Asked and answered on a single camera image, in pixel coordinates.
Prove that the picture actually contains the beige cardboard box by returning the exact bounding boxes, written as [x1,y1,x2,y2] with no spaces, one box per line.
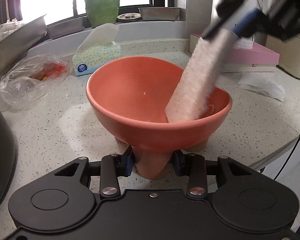
[266,0,300,79]

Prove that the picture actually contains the small steel tray on sill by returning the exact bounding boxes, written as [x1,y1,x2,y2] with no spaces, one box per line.
[47,16,87,40]

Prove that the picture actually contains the patterned tissue pack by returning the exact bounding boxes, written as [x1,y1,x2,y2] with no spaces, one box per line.
[72,23,122,76]

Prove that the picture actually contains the black cooker inner pot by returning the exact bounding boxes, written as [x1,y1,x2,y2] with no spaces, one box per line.
[0,89,18,214]

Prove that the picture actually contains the round metal lid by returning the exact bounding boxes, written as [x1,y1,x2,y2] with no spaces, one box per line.
[117,12,142,22]

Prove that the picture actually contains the crumpled white paper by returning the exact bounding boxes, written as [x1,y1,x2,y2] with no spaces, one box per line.
[238,73,285,102]

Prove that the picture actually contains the white electric kettle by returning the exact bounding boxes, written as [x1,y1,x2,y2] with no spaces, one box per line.
[216,0,271,53]

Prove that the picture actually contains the clear plastic bag with scraps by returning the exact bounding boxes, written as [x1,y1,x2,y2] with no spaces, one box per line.
[0,54,71,112]

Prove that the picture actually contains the green textured flower vase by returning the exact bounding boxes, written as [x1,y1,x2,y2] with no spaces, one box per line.
[84,0,120,28]

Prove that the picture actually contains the black cable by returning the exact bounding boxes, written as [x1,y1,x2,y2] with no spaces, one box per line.
[273,109,300,181]

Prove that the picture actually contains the pink flat box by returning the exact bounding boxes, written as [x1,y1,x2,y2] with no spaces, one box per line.
[189,32,281,74]

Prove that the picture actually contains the large steel tray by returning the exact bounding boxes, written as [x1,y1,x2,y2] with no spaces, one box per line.
[0,15,47,75]

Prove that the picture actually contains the steel tray right on sill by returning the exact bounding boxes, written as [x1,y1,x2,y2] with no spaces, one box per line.
[139,7,180,21]

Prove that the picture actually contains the orange footed ceramic bowl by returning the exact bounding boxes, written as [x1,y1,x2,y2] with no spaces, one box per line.
[86,56,232,180]

